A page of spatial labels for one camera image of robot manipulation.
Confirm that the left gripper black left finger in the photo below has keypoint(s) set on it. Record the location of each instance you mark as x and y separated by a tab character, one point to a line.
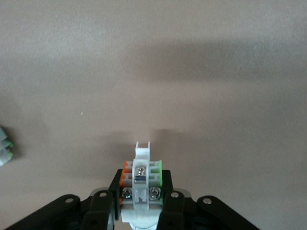
96	210

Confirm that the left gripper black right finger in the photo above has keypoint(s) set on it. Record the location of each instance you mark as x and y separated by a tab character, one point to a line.
177	210

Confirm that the small orange white contact block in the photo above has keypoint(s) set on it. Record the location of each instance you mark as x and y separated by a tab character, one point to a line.
4	146

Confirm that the white push button switch assembly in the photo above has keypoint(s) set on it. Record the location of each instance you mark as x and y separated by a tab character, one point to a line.
141	182

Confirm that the brown table cover sheet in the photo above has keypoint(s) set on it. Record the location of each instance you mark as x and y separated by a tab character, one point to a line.
153	72

